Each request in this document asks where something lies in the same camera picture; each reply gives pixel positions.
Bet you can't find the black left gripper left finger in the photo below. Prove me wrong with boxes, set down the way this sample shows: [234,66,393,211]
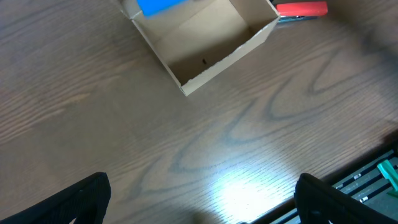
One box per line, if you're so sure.
[1,172,111,224]

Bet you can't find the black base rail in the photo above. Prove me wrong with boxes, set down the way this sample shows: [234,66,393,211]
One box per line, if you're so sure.
[255,141,397,224]

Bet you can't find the orange stapler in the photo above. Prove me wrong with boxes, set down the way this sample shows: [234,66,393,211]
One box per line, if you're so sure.
[275,1,328,23]

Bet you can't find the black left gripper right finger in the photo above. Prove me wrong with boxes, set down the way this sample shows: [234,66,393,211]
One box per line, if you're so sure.
[294,173,397,224]

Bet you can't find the brown cardboard box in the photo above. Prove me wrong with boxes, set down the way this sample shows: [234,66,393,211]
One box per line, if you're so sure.
[115,0,280,96]

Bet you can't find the blue plastic eraser holder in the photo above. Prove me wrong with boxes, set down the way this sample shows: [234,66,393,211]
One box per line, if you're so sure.
[137,0,187,17]

